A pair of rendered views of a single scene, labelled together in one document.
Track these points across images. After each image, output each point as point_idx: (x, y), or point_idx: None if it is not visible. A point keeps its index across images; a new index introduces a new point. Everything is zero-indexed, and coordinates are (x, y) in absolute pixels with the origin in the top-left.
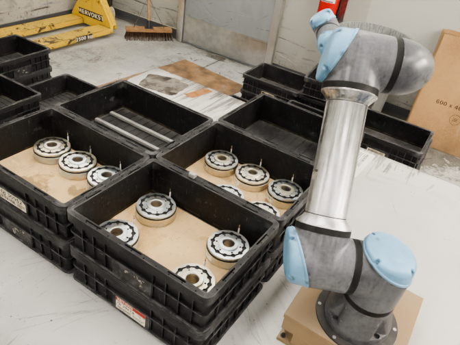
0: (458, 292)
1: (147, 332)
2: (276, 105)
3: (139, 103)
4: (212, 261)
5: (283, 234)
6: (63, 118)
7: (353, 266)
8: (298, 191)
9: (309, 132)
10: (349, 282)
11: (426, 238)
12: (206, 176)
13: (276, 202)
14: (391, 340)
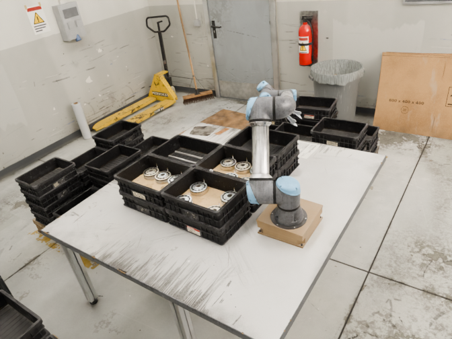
0: (351, 202)
1: (202, 238)
2: None
3: (187, 144)
4: (223, 204)
5: None
6: (153, 158)
7: (272, 190)
8: None
9: (274, 140)
10: (272, 197)
11: (340, 181)
12: (222, 171)
13: None
14: (303, 222)
